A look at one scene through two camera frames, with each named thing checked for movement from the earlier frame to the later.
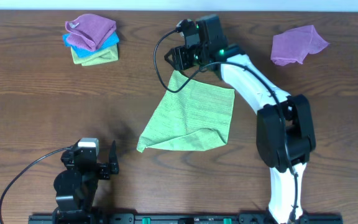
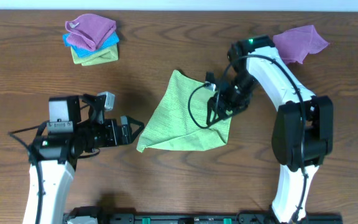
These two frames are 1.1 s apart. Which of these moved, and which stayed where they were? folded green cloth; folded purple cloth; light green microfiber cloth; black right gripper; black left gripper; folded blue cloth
Moved: black right gripper; black left gripper
Stayed: folded blue cloth; light green microfiber cloth; folded purple cloth; folded green cloth
